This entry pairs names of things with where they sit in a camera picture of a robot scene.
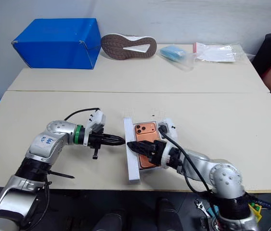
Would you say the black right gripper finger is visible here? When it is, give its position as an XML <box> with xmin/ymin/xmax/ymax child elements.
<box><xmin>131</xmin><ymin>149</ymin><xmax>155</xmax><ymax>158</ymax></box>
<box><xmin>126</xmin><ymin>141</ymin><xmax>155</xmax><ymax>151</ymax></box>

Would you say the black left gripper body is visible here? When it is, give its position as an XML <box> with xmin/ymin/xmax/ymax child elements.
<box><xmin>88</xmin><ymin>124</ymin><xmax>106</xmax><ymax>160</ymax></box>

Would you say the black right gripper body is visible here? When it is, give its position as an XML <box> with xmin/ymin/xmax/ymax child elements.
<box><xmin>147</xmin><ymin>140</ymin><xmax>168</xmax><ymax>167</ymax></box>

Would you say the copper orange smartphone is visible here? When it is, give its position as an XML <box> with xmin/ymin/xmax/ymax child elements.
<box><xmin>133</xmin><ymin>122</ymin><xmax>165</xmax><ymax>170</ymax></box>

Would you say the blue cardboard box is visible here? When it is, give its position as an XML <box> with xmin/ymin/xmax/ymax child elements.
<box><xmin>12</xmin><ymin>18</ymin><xmax>102</xmax><ymax>70</ymax></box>

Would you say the dark rounded shape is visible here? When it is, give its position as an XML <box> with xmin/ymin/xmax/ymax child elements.
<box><xmin>155</xmin><ymin>197</ymin><xmax>183</xmax><ymax>231</ymax></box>

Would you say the brown-soled sneaker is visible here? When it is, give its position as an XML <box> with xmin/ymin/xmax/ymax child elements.
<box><xmin>101</xmin><ymin>33</ymin><xmax>158</xmax><ymax>60</ymax></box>

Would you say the blue cloth in plastic bag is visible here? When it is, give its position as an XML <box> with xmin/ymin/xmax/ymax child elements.
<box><xmin>158</xmin><ymin>44</ymin><xmax>196</xmax><ymax>72</ymax></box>

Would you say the clear bag with white papers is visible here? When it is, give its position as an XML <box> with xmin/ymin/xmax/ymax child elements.
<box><xmin>193</xmin><ymin>42</ymin><xmax>256</xmax><ymax>64</ymax></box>

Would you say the yellow green connector block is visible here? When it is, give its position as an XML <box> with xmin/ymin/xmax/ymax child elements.
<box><xmin>247</xmin><ymin>202</ymin><xmax>263</xmax><ymax>222</ymax></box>

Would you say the black office chair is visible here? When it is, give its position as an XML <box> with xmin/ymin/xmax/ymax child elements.
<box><xmin>251</xmin><ymin>32</ymin><xmax>271</xmax><ymax>78</ymax></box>

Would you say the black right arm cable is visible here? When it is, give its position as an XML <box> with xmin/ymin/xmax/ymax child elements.
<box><xmin>158</xmin><ymin>124</ymin><xmax>214</xmax><ymax>196</ymax></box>

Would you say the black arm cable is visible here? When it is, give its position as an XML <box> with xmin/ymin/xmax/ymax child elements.
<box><xmin>158</xmin><ymin>124</ymin><xmax>214</xmax><ymax>196</ymax></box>
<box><xmin>64</xmin><ymin>107</ymin><xmax>101</xmax><ymax>121</ymax></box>

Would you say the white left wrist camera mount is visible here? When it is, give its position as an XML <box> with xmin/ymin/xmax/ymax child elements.
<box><xmin>83</xmin><ymin>109</ymin><xmax>107</xmax><ymax>146</ymax></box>

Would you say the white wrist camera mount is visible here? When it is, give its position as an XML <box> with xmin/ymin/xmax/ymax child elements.
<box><xmin>83</xmin><ymin>109</ymin><xmax>107</xmax><ymax>146</ymax></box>
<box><xmin>157</xmin><ymin>117</ymin><xmax>179</xmax><ymax>170</ymax></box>

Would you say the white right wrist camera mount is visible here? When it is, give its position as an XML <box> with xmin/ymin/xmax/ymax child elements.
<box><xmin>157</xmin><ymin>117</ymin><xmax>179</xmax><ymax>170</ymax></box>

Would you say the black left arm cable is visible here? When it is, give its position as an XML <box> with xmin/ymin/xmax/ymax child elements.
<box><xmin>64</xmin><ymin>107</ymin><xmax>101</xmax><ymax>121</ymax></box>

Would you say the black cable tie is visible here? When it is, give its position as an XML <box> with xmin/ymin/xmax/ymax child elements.
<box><xmin>48</xmin><ymin>170</ymin><xmax>76</xmax><ymax>180</ymax></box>

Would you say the black corrugated cable conduit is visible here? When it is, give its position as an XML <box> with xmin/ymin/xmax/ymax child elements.
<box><xmin>245</xmin><ymin>192</ymin><xmax>271</xmax><ymax>209</ymax></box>

